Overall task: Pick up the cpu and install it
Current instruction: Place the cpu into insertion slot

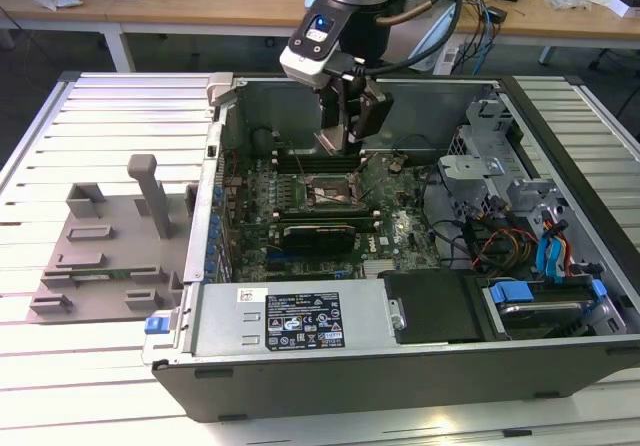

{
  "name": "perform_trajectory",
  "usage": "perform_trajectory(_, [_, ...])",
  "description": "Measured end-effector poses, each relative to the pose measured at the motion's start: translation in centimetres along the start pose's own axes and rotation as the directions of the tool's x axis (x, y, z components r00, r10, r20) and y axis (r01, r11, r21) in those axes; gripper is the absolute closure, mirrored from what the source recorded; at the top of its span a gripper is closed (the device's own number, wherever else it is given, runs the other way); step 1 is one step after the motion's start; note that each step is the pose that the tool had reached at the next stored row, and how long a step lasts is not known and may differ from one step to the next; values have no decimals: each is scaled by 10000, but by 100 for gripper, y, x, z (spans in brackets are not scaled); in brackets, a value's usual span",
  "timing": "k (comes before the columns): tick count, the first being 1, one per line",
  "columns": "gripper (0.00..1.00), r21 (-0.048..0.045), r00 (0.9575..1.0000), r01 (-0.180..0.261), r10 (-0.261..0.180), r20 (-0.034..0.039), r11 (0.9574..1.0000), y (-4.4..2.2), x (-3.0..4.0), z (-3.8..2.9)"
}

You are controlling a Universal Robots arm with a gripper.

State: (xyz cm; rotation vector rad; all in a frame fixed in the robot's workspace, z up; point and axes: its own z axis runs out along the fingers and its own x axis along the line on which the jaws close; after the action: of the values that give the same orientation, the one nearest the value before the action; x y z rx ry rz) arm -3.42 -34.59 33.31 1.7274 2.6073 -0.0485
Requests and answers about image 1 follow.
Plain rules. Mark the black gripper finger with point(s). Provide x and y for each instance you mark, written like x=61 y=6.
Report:
x=372 y=113
x=332 y=111

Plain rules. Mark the silver square CPU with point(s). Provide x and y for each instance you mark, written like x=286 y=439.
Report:
x=327 y=142

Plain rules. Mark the CPU socket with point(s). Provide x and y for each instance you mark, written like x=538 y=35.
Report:
x=332 y=186

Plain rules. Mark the silver coin battery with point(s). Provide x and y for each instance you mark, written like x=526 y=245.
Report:
x=395 y=167

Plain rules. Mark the black RAM slot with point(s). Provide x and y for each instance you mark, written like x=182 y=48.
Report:
x=320 y=212
x=320 y=221
x=287 y=164
x=365 y=226
x=287 y=169
x=287 y=160
x=320 y=217
x=287 y=155

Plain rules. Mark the black round chassis speaker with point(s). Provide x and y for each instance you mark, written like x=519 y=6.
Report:
x=261 y=141

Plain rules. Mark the white labelled box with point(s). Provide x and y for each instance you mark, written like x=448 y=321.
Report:
x=450 y=60

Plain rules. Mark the silver drive cage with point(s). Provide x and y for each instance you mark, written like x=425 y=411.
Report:
x=470 y=168

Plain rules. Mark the black graphics card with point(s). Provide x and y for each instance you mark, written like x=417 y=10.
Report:
x=320 y=240

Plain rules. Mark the small black adapter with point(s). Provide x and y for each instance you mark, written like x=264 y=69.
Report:
x=497 y=14

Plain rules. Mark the green motherboard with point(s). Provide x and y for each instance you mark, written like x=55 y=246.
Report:
x=400 y=246

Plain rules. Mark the long wooden desk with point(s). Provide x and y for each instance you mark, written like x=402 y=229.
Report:
x=225 y=6

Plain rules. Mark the small silver heatsink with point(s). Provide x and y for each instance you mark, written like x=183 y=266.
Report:
x=377 y=267

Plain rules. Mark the black plastic bay cover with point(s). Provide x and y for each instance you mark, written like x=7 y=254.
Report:
x=435 y=306

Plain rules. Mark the hard disk in blue carrier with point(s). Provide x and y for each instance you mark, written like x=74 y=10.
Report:
x=510 y=296

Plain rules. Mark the grey power supply box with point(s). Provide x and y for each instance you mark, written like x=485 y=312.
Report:
x=225 y=316

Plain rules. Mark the grey parts rack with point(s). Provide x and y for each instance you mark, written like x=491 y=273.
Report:
x=125 y=246

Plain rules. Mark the green RAM stick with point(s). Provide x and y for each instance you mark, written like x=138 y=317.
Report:
x=115 y=274

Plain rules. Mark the blue plastic case latch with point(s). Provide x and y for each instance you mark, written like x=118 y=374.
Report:
x=157 y=326

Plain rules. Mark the open black PC case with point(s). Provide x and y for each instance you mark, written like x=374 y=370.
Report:
x=350 y=391

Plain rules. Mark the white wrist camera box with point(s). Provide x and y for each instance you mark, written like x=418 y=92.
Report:
x=305 y=66

